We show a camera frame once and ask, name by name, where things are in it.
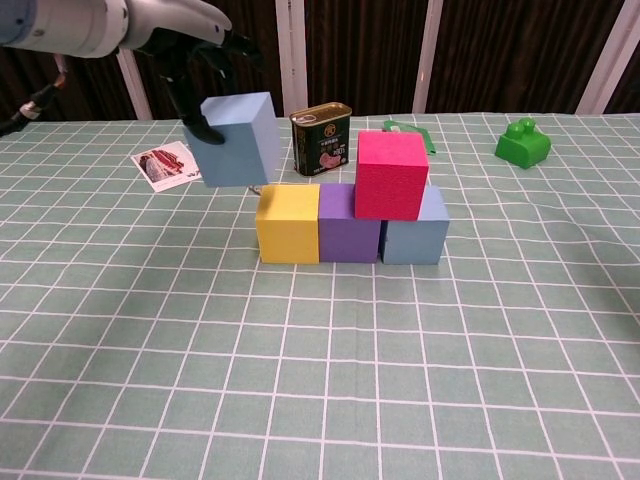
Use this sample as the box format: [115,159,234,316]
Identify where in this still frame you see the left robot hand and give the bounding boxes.
[119,0,264,145]

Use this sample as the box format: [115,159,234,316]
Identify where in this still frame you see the light blue foam cube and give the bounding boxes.
[184,92,282,189]
[380,185,450,265]

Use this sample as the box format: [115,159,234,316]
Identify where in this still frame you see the yellow foam cube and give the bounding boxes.
[255,183,321,265]

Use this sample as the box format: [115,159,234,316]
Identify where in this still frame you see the pink foam cube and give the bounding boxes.
[354,130,430,222]

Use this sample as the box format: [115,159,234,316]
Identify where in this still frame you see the purple foam cube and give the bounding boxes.
[318,183,384,264]

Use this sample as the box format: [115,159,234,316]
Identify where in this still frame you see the white photo card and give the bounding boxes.
[130,141,204,194]

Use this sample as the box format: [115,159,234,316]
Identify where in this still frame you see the dark green meat tin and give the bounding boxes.
[289,102,353,178]

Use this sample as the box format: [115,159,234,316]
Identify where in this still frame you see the green snack packet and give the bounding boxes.
[383,118,437,155]

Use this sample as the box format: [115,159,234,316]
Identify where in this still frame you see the green studded toy brick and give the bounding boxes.
[495,116,553,170]

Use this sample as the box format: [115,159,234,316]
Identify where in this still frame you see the green checked tablecloth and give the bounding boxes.
[0,112,640,480]

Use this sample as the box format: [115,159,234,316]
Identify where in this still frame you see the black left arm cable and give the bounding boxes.
[0,54,69,137]

